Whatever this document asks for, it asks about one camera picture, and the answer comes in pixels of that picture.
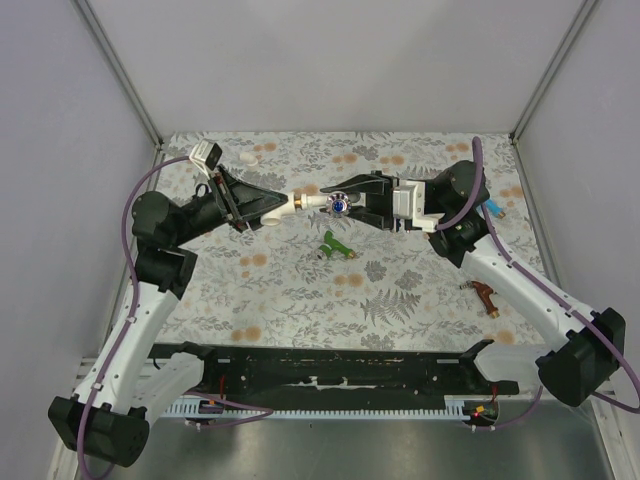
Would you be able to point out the brown faucet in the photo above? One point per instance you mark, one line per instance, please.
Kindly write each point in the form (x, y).
(484, 293)

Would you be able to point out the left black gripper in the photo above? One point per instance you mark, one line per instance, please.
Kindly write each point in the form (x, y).
(250, 196)

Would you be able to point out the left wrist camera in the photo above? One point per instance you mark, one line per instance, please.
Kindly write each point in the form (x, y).
(205, 156)

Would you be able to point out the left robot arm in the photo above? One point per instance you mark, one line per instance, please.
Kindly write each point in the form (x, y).
(110, 414)

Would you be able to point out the white chrome faucet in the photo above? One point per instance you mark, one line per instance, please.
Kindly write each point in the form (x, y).
(325, 202)

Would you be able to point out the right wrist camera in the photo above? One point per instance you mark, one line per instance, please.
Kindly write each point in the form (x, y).
(408, 207)

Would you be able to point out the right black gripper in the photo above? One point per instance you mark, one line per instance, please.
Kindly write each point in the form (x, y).
(379, 198)

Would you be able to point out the blue faucet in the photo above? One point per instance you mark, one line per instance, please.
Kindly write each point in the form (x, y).
(495, 209)

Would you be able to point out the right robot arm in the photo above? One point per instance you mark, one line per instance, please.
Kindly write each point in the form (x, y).
(581, 348)

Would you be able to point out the green faucet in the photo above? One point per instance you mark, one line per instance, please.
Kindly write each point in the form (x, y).
(331, 246)

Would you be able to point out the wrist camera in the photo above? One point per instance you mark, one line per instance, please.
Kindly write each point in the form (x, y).
(408, 207)
(205, 156)

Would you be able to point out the floral table mat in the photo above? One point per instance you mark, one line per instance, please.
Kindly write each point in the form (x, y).
(268, 288)

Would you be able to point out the white pipe elbow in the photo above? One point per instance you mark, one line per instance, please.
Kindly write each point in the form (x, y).
(248, 159)

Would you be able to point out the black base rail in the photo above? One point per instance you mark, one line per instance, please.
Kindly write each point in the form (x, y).
(289, 379)

